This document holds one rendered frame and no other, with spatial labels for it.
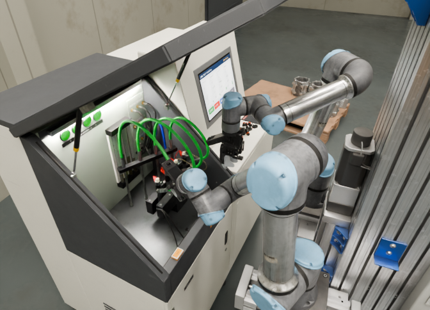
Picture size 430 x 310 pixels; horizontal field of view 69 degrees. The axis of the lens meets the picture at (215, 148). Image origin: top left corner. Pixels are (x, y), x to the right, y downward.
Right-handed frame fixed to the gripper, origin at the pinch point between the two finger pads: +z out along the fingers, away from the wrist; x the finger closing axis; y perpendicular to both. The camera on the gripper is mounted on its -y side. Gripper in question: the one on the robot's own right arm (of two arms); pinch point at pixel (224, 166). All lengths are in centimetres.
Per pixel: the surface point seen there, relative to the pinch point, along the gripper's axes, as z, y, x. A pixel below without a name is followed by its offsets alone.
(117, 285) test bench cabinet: 49, -31, -47
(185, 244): 25.2, -4.6, -27.9
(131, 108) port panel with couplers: -11, -57, 8
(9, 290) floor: 120, -134, -56
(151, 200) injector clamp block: 22.2, -31.1, -15.4
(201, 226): 25.2, -3.5, -16.1
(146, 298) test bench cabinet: 46, -14, -47
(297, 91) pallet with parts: 96, -29, 298
